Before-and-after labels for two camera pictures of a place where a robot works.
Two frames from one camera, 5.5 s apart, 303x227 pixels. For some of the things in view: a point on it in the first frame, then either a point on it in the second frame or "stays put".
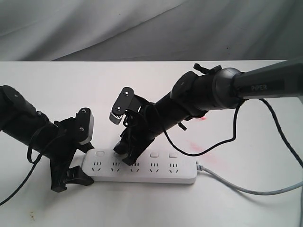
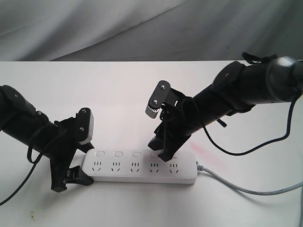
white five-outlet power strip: [160, 166] stays put
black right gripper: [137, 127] to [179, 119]
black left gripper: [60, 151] stays put
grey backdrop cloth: [43, 30] stays put
